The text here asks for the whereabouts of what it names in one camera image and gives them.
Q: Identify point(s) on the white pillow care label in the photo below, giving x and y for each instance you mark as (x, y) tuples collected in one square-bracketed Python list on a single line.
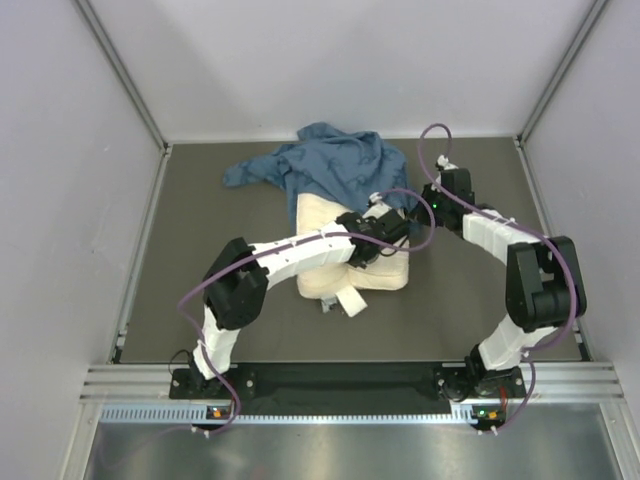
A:
[(351, 301)]

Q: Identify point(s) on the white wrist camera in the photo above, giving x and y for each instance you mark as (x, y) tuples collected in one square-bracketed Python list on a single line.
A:
[(375, 202), (443, 164)]

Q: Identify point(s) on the right aluminium frame post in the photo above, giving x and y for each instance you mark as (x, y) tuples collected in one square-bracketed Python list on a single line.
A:
[(579, 38)]

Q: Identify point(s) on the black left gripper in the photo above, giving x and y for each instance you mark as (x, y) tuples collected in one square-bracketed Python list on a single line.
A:
[(354, 262)]

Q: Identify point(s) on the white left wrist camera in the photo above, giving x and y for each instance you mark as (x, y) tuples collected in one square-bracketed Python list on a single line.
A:
[(375, 202)]

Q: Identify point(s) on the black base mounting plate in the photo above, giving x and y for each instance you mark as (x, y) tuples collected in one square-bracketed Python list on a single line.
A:
[(363, 388)]

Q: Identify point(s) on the left aluminium frame post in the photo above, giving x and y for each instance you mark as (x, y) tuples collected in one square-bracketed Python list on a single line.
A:
[(97, 29)]

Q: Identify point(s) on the blue cartoon print pillowcase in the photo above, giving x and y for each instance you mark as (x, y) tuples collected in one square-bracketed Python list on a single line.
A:
[(345, 168)]

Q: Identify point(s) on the cream white pillow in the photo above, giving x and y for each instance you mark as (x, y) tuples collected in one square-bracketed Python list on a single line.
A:
[(387, 273)]

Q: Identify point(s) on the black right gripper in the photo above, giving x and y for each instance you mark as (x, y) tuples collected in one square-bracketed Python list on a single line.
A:
[(419, 214)]

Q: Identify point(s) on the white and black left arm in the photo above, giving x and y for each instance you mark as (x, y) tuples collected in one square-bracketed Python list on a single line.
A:
[(234, 288)]

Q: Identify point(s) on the aluminium frame post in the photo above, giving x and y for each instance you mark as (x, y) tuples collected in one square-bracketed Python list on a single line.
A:
[(97, 29), (579, 38)]

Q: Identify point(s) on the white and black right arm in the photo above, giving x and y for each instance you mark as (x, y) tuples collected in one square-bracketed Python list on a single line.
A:
[(544, 289)]

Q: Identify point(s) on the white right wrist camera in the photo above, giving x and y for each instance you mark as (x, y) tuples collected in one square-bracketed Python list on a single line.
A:
[(443, 164)]

